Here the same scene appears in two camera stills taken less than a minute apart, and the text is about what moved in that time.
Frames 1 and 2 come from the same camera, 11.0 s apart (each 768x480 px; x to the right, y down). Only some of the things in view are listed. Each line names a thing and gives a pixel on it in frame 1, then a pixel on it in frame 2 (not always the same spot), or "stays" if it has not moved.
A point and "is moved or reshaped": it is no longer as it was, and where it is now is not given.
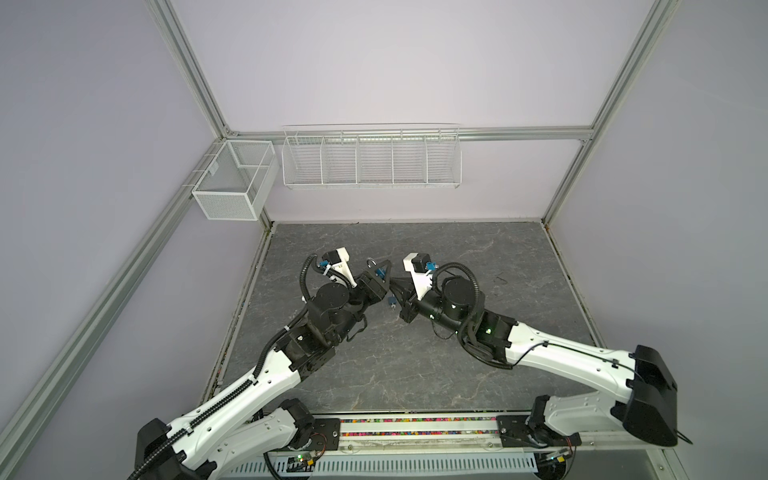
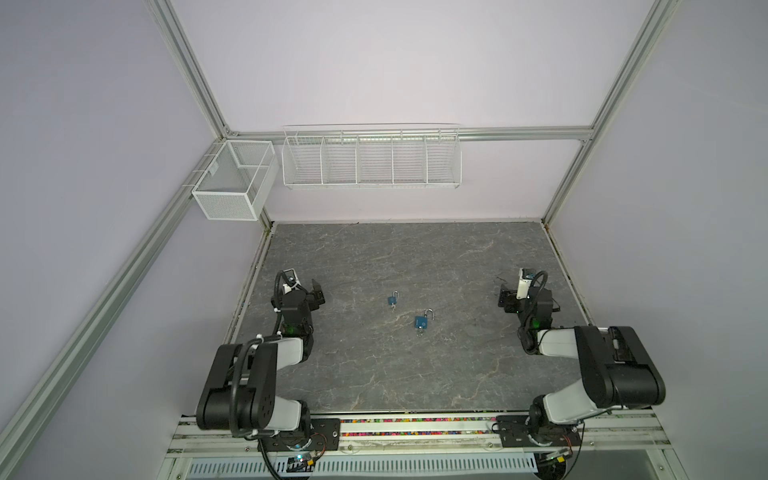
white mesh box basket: x=237 y=181 stays
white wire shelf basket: x=421 y=156 stays
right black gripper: x=411 y=303 -> x=508 y=299
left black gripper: x=372 y=285 -> x=314 y=298
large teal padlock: x=381 y=272 is moved or reshaped
